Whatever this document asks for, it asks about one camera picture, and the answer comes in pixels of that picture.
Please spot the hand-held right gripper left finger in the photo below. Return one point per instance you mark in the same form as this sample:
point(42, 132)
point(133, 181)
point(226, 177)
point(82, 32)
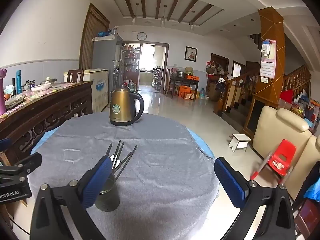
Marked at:
point(97, 182)

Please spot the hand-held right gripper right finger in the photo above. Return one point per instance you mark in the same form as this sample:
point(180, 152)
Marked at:
point(230, 182)

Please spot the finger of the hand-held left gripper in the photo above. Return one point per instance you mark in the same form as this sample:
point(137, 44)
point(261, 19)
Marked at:
point(30, 162)
point(5, 144)

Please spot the dark metal utensil holder cup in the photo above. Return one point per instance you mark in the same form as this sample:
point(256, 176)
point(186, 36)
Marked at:
point(110, 200)

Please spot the dark metal chopstick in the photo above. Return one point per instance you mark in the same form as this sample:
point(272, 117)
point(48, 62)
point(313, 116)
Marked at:
point(120, 152)
point(109, 150)
point(130, 155)
point(115, 148)

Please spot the small white stool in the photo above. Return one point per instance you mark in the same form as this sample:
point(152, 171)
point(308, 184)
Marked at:
point(240, 140)

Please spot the purple thermos bottle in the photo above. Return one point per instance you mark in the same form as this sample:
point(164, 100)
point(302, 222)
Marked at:
point(2, 95)

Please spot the black bottle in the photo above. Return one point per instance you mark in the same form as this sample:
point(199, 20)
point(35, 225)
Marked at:
point(14, 87)

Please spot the carved dark wooden sideboard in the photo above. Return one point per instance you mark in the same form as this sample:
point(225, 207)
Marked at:
point(50, 105)

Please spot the red plastic child chair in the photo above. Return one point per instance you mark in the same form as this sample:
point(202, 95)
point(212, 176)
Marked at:
point(282, 152)

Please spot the grey tablecloth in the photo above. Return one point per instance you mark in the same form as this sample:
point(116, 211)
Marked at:
point(155, 160)

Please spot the teal bottle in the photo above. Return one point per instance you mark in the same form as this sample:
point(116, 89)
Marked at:
point(19, 82)

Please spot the cream leather armchair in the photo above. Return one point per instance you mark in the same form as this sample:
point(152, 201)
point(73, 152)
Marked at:
point(275, 135)

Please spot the white plate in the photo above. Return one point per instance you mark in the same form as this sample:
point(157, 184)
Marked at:
point(40, 87)

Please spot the gold electric kettle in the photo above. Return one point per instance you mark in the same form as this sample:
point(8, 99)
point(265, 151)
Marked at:
point(122, 105)

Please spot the dark blue garment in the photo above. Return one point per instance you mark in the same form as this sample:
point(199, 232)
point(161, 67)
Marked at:
point(312, 187)

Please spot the dark wooden chair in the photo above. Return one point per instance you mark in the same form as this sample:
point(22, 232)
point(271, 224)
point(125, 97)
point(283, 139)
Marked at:
point(307, 217)

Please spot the white chest freezer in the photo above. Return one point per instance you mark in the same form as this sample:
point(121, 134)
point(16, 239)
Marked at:
point(100, 92)

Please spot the blue water jug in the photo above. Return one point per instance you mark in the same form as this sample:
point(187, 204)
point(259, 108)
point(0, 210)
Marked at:
point(202, 94)

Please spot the orange cardboard box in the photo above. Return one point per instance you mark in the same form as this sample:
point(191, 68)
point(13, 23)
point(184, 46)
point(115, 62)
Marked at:
point(190, 95)
point(184, 90)

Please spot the colourful toy pile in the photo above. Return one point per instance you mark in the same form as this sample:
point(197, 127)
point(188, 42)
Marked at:
point(300, 107)

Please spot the wooden stair railing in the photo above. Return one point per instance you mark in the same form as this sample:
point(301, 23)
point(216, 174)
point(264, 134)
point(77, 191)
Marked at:
point(240, 80)

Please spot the dark wooden side table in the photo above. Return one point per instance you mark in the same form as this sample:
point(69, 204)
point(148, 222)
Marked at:
point(185, 81)

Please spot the flat orange box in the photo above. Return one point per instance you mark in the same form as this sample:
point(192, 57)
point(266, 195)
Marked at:
point(192, 77)

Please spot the metal basin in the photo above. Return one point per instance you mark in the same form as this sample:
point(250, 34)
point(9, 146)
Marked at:
point(180, 74)

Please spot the glass shelf cabinet with bottles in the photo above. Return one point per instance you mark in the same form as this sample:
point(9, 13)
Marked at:
point(130, 62)

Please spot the grey refrigerator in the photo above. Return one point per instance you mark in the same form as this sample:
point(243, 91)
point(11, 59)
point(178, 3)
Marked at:
point(105, 55)

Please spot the brown slatted blind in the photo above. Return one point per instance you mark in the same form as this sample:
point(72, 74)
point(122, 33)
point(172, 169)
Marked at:
point(93, 30)

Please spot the wooden pillar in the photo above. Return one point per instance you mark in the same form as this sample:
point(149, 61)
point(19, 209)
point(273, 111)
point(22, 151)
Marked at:
point(271, 30)

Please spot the pendant ceiling lamp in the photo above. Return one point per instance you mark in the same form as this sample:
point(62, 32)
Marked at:
point(191, 25)
point(163, 21)
point(134, 20)

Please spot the pink wall calendar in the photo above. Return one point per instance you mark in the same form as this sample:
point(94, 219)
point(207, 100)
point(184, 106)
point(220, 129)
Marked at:
point(267, 65)

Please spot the framed wall picture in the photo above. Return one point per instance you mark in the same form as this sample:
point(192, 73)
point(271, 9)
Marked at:
point(190, 53)

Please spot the round wall clock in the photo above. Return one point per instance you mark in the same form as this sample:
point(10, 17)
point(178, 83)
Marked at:
point(141, 36)

